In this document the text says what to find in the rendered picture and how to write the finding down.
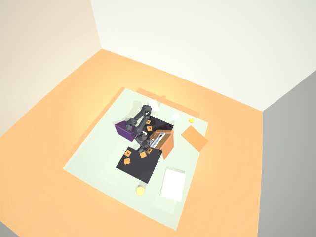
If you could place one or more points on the white flat card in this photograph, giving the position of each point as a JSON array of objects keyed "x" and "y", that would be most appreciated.
[{"x": 175, "y": 116}]

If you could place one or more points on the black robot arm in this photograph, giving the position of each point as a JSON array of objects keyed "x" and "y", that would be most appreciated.
[{"x": 140, "y": 136}]

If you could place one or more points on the white cylindrical jar with orange lid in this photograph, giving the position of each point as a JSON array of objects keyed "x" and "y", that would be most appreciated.
[{"x": 140, "y": 191}]

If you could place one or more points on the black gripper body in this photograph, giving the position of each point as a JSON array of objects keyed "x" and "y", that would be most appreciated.
[{"x": 139, "y": 150}]

